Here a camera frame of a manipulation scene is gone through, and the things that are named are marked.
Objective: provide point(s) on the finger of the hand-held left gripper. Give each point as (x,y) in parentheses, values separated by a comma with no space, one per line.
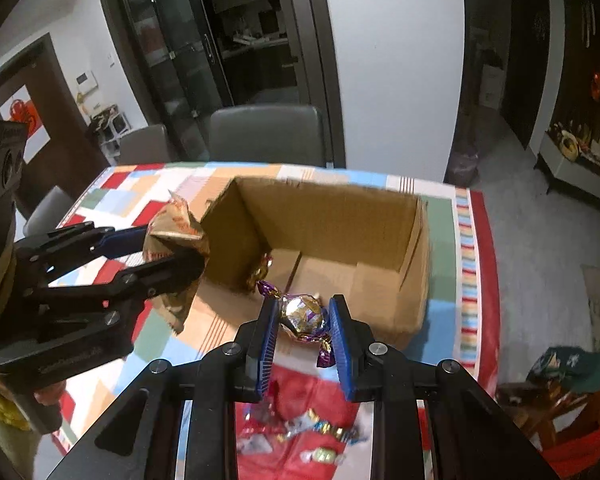
(155,280)
(120,242)

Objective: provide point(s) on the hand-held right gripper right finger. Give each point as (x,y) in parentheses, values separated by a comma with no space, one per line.
(342,355)

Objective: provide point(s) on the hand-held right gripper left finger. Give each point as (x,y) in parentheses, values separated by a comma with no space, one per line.
(262,350)

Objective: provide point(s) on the silver purple candy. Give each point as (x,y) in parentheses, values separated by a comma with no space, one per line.
(302,317)

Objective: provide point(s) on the gold snack packet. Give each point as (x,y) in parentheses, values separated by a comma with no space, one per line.
(175,220)

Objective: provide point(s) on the brown cardboard box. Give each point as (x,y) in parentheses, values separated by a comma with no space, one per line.
(330,220)

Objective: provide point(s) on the person's left hand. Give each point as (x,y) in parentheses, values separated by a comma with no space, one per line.
(50,394)

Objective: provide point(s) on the pile of wrapped candies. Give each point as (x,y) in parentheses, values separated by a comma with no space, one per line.
(325,427)

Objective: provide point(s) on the gold wrapped candy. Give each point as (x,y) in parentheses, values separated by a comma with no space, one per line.
(260,272)

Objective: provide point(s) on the white storage rack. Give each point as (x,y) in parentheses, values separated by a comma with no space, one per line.
(111,130)

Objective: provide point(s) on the colourful patchwork tablecloth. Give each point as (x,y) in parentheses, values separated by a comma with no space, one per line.
(445,240)

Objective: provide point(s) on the red and white door poster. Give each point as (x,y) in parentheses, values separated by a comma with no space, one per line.
(25,120)

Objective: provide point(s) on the wide grey dining chair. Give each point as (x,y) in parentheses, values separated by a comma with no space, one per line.
(265,132)

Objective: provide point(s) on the glass sliding door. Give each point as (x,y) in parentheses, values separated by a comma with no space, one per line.
(180,60)

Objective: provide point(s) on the wooden chair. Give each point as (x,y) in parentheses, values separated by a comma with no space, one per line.
(545,410)

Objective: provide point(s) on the grey trash bag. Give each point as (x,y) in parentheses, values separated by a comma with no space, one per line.
(464,165)

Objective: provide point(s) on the green cloth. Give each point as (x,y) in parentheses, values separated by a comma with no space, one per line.
(575,367)

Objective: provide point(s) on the white low sideboard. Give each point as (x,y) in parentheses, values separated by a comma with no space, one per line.
(575,170)

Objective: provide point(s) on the white carton box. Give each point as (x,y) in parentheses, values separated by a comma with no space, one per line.
(491,87)

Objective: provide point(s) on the white wall intercom panel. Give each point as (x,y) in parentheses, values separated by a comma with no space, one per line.
(87,81)

